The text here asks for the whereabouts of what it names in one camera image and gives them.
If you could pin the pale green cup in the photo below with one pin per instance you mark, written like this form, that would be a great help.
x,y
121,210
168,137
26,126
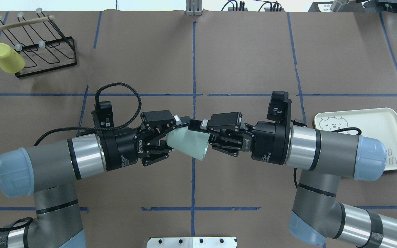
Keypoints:
x,y
191,143

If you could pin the cream bear tray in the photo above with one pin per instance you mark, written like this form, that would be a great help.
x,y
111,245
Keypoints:
x,y
378,123

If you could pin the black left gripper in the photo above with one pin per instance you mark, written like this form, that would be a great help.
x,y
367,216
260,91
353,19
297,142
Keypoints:
x,y
120,148

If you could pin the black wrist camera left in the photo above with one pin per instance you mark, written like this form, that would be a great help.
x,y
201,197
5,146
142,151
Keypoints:
x,y
102,115

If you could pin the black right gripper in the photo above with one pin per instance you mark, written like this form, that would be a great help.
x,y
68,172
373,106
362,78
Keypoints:
x,y
269,143

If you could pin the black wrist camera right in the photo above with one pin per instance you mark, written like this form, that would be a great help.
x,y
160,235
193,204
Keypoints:
x,y
279,107

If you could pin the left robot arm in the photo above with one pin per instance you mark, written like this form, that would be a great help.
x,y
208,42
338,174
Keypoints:
x,y
49,172

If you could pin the black wire cup rack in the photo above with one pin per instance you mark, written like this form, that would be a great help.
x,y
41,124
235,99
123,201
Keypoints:
x,y
40,42

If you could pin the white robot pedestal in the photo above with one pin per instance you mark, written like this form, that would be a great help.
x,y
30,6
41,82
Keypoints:
x,y
192,242

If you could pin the aluminium frame post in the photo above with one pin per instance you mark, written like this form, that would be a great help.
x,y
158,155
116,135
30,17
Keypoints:
x,y
194,8

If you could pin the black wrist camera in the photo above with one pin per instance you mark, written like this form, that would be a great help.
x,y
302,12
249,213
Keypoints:
x,y
102,115
279,107

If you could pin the metal cup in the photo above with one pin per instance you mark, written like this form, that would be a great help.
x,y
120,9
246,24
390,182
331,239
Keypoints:
x,y
339,5

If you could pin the yellow cup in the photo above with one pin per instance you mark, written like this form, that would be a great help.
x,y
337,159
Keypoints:
x,y
10,60

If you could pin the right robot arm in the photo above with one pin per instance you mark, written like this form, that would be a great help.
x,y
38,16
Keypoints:
x,y
324,158

